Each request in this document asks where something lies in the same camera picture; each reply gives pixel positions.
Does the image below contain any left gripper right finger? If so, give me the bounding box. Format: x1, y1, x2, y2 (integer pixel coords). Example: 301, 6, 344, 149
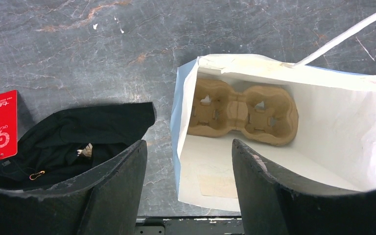
232, 139, 376, 235

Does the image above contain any light blue paper bag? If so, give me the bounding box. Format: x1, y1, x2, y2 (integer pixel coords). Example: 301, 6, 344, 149
170, 13, 376, 212

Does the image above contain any black cloth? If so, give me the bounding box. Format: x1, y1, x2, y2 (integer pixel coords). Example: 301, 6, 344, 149
0, 102, 156, 191

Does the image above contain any red card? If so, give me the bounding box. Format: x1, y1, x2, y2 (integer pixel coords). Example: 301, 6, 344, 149
0, 90, 18, 160

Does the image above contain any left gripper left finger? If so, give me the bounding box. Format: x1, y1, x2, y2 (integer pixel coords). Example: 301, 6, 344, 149
0, 140, 147, 235

